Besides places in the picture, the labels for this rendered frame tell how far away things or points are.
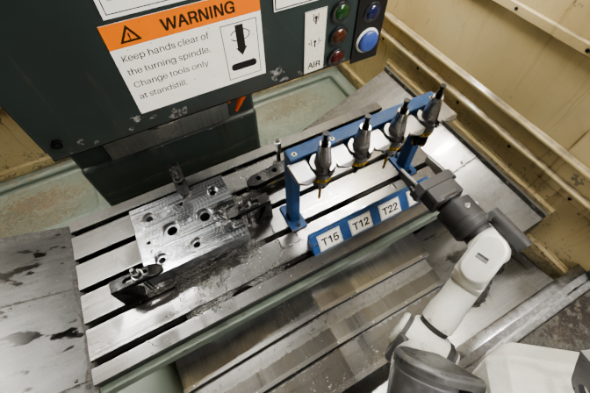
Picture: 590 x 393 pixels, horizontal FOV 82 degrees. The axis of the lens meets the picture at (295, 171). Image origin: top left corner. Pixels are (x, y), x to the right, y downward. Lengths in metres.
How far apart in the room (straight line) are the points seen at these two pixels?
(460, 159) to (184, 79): 1.21
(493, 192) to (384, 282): 0.52
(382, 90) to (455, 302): 1.07
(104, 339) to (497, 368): 0.89
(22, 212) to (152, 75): 1.54
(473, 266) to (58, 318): 1.28
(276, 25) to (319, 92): 1.56
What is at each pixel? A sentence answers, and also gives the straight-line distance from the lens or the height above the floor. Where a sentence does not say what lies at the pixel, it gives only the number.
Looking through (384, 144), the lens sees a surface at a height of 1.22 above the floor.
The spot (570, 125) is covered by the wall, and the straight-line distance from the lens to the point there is 1.23.
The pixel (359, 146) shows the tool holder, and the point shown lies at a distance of 0.83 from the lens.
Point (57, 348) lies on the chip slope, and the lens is 1.43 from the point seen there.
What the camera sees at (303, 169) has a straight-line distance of 0.81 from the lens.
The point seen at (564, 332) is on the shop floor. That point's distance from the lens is 2.34.
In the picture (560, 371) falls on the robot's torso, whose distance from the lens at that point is 0.63.
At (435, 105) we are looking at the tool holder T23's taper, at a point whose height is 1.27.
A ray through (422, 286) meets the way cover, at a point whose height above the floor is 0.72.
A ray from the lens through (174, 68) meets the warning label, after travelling 0.40.
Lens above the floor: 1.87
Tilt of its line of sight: 54 degrees down
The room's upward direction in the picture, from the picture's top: straight up
